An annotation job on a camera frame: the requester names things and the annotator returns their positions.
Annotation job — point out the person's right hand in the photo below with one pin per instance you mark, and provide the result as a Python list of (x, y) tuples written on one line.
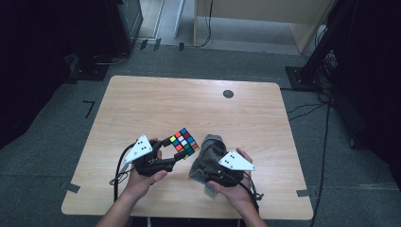
[(238, 197)]

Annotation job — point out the grey tape strip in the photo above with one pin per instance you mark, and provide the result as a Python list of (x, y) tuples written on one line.
[(71, 187), (304, 193)]

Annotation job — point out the multicoloured puzzle cube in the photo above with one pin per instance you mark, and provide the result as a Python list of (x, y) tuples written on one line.
[(184, 142)]

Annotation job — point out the black metal stand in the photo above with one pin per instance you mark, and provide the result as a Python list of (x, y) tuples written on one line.
[(318, 50)]

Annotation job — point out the black cabinet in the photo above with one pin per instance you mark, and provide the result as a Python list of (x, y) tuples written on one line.
[(124, 22)]

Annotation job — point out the person's left hand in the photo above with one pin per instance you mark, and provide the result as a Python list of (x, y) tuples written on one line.
[(140, 187)]

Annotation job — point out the light wooden cabinet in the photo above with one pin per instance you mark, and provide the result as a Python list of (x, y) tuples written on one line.
[(252, 9)]

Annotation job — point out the dark round table grommet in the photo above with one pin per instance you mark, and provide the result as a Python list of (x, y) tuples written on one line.
[(228, 94)]

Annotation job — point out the black stand base plate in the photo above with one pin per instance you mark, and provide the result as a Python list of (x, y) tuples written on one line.
[(90, 71)]

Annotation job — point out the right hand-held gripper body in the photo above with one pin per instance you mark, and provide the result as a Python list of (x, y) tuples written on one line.
[(235, 162)]

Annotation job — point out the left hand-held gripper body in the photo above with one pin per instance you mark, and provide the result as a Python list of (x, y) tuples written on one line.
[(146, 165)]

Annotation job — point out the black tape floor mark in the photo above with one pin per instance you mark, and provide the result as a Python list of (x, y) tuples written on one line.
[(90, 107)]

